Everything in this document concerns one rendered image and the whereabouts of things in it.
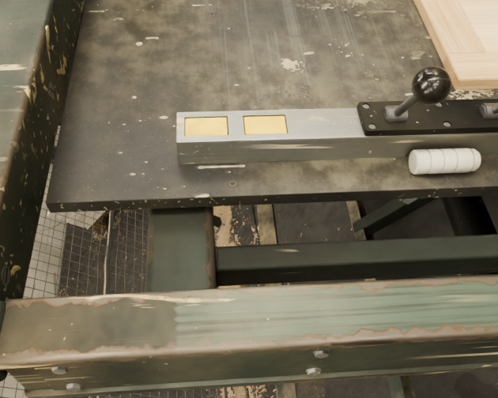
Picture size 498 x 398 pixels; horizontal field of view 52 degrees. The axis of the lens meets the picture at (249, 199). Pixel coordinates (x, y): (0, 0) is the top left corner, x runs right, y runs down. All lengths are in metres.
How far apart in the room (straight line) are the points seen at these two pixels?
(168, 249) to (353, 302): 0.23
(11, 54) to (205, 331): 0.38
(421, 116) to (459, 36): 0.23
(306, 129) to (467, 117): 0.20
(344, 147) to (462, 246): 0.19
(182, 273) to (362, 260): 0.21
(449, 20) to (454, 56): 0.09
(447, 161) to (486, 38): 0.28
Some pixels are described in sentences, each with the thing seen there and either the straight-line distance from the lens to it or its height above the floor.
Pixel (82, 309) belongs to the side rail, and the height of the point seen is 1.71.
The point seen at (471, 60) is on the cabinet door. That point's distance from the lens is 0.82.
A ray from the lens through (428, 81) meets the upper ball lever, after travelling 0.53.
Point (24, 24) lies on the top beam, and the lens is 0.69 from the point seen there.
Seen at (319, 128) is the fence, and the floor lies 1.51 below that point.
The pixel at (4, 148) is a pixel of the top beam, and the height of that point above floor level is 1.80.
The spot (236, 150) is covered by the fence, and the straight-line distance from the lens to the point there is 0.61.
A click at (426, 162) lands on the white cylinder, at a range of 0.64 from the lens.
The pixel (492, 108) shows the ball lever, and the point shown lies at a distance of 0.68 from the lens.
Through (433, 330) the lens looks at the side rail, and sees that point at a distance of 0.49.
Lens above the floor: 1.89
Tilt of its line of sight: 34 degrees down
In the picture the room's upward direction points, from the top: 65 degrees counter-clockwise
